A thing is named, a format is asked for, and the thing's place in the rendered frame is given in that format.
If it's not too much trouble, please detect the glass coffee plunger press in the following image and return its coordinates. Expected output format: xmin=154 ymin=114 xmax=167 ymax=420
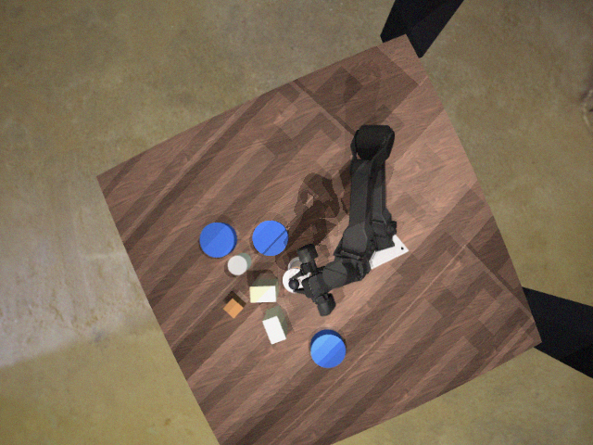
xmin=283 ymin=257 xmax=311 ymax=292

